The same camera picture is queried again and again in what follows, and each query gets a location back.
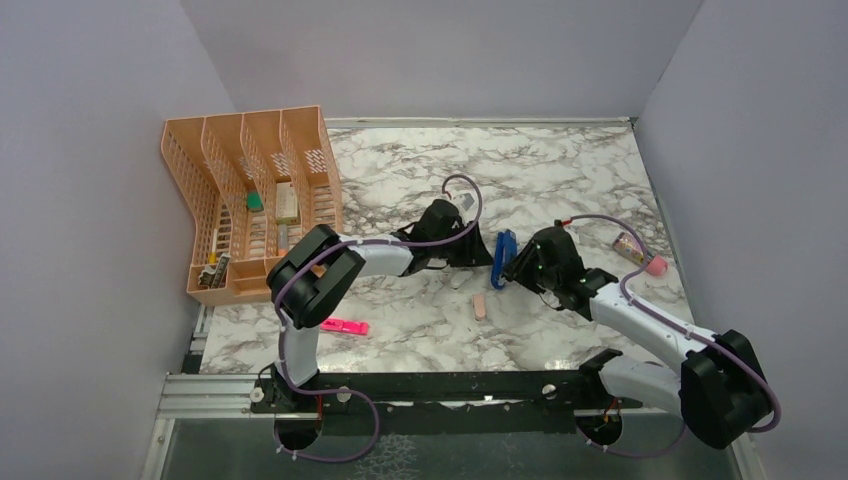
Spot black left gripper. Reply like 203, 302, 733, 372
429, 220, 494, 267

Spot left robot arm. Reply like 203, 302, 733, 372
266, 199, 494, 411

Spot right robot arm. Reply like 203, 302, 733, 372
501, 226, 782, 449

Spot white eraser block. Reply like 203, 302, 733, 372
449, 271, 473, 290

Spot pink highlighter marker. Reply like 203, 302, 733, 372
320, 317, 370, 336

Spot white paper card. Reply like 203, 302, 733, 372
275, 182, 300, 225

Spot green eraser in organizer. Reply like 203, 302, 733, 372
246, 191, 263, 212

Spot orange plastic desk organizer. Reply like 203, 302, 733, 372
161, 106, 344, 306

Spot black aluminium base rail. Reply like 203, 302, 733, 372
157, 370, 612, 420

